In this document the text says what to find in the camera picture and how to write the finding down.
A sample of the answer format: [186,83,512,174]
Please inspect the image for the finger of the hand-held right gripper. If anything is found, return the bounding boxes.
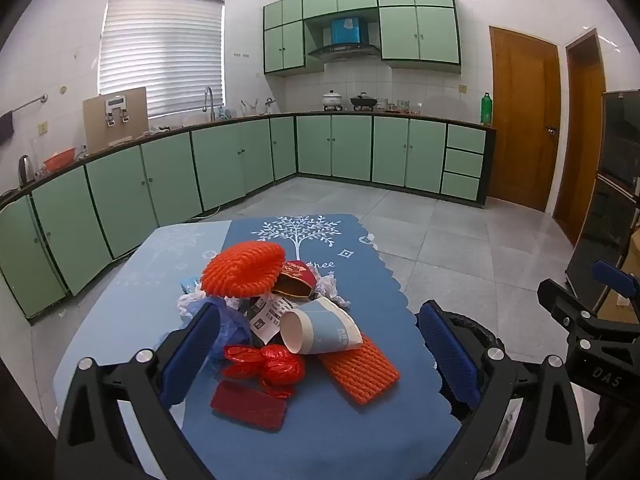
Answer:
[593,259,640,297]
[537,278,609,334]

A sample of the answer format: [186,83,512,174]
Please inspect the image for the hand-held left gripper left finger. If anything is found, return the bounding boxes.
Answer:
[54,301,223,480]

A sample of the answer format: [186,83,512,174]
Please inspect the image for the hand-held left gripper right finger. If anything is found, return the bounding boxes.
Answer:
[416,300,587,480]

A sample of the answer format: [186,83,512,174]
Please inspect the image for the large white tissue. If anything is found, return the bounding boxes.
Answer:
[177,287,208,317]

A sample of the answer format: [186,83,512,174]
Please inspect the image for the blue plastic bag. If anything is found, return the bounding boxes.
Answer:
[192,297,253,361]

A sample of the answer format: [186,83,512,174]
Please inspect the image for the red scouring pad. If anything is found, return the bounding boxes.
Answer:
[210,380,288,432]

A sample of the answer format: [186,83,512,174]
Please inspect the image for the printed paper wrapper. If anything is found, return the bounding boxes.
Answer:
[247,296,293,346]

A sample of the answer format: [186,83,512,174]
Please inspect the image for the red plastic bag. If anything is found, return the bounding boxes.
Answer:
[221,344,306,400]

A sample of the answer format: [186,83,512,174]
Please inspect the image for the round orange foam net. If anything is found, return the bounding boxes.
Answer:
[201,241,286,297]

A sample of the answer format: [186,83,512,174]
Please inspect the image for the white paper cup blue sleeve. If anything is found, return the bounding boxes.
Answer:
[279,296,363,357]

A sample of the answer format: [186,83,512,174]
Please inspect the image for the red and gold paper cup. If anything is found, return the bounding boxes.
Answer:
[272,259,321,301]

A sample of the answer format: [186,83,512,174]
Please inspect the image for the small white tissue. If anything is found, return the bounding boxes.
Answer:
[312,271,351,308]

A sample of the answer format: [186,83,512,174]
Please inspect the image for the black glass cabinet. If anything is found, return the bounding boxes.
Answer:
[565,90,640,311]

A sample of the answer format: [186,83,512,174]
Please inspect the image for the narrow wooden door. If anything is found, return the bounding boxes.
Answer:
[552,27,607,248]

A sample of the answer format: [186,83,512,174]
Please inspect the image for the dark blue tree-print tablecloth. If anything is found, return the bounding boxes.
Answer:
[180,214,463,480]

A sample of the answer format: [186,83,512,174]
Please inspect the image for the wide wooden door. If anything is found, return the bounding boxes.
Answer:
[487,25,562,213]

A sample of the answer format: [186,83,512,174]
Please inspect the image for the green base cabinets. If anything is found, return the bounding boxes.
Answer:
[0,112,498,321]

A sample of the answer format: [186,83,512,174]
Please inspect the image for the red plastic basin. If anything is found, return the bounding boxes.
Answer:
[42,147,77,172]

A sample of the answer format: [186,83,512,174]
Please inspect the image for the brown printed cardboard box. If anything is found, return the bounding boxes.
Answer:
[82,86,149,153]

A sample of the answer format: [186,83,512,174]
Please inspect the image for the white window blind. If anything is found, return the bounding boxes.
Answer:
[98,0,226,118]

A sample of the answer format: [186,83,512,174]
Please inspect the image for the black range hood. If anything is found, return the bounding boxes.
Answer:
[306,42,382,63]

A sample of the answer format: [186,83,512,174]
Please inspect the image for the green wall cabinets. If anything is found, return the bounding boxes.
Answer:
[262,0,462,78]

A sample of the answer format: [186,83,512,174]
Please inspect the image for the steel towel rail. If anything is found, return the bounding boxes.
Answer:
[10,94,49,113]

